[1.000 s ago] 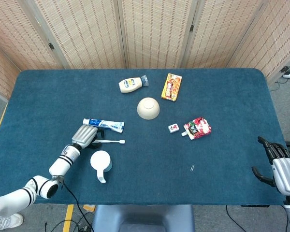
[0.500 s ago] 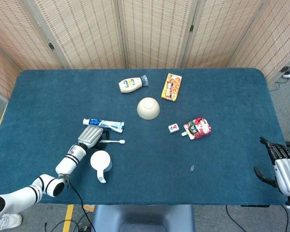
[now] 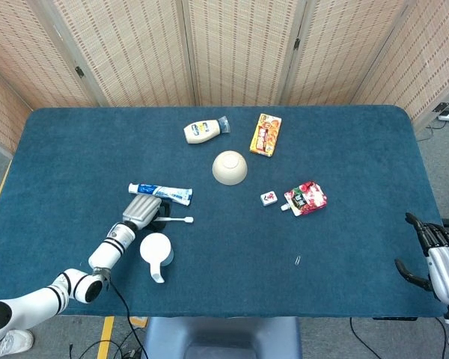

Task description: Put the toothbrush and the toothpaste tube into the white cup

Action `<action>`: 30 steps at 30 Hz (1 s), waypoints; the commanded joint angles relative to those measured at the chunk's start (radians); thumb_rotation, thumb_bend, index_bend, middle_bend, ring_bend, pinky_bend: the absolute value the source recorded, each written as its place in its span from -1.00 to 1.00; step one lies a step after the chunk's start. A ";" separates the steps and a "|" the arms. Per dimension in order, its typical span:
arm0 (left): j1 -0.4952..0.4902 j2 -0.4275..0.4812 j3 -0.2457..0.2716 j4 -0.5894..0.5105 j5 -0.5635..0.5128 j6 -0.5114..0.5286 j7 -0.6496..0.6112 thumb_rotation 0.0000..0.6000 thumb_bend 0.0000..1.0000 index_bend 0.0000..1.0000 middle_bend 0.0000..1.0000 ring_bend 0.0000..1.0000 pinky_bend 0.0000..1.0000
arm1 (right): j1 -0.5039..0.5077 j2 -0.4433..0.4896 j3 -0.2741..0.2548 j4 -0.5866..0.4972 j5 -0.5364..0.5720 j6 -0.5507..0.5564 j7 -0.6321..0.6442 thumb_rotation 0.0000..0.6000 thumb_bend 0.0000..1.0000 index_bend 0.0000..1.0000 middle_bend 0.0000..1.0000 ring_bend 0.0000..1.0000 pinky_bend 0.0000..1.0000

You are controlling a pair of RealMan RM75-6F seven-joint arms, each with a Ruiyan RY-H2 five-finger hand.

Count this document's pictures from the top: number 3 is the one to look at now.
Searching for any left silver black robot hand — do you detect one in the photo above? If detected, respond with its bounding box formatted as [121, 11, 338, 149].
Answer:
[121, 194, 173, 231]

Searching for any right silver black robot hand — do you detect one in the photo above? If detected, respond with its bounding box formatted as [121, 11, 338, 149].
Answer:
[394, 212, 449, 303]

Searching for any blue white toothpaste tube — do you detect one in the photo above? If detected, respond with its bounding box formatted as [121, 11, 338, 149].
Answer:
[128, 182, 194, 207]

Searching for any white toothbrush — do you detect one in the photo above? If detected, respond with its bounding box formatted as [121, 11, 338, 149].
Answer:
[157, 215, 195, 224]

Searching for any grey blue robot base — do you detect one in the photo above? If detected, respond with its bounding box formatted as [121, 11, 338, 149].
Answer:
[140, 316, 303, 359]

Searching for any blue tablecloth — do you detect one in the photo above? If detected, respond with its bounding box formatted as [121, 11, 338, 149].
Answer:
[0, 105, 449, 319]

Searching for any beige upturned bowl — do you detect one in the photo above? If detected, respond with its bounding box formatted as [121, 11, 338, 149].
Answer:
[211, 150, 248, 185]

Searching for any cream mayonnaise squeeze bottle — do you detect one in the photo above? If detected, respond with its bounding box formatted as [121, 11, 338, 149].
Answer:
[183, 115, 233, 145]

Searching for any yellow curry box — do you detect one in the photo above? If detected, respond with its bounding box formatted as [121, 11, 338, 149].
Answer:
[249, 113, 283, 158]

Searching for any red juice spout pouch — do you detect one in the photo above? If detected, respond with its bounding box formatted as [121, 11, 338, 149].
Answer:
[280, 180, 329, 217]

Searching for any white sneaker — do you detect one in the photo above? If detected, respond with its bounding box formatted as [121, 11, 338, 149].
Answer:
[0, 328, 35, 357]

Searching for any woven bamboo folding screen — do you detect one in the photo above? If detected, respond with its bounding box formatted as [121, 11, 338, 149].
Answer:
[0, 0, 449, 154]

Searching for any white cup with handle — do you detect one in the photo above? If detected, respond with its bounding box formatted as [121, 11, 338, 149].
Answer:
[139, 232, 175, 284]

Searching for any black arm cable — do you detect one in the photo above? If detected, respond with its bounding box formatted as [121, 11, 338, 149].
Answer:
[92, 266, 150, 359]

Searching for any black floor cable bundle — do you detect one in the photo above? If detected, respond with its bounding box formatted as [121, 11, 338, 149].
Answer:
[69, 328, 143, 359]

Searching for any black power strip cable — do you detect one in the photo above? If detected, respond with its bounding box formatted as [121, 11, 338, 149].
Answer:
[415, 118, 447, 143]

